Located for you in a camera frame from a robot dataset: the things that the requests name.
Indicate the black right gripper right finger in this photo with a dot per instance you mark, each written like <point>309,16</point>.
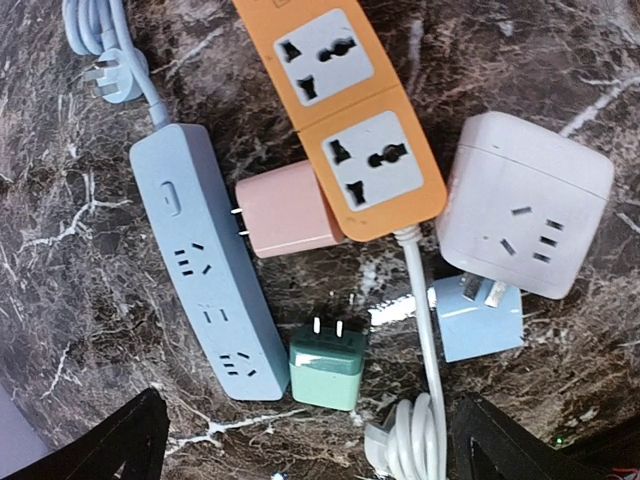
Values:
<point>491,445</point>

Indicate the pink plug adapter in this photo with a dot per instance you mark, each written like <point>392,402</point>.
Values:
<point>285,212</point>

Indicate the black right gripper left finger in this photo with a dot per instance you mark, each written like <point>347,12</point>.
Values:
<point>131,441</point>

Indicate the light blue plug adapter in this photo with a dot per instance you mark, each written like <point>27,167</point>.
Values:
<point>471,328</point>

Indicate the green plug adapter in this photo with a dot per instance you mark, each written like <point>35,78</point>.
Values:
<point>326,365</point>

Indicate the orange power strip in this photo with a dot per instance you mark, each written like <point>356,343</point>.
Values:
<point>351,113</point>

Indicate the white cube socket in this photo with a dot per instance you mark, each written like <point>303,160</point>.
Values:
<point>524,204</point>

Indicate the blue power strip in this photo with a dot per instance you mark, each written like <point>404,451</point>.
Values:
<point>188,206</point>

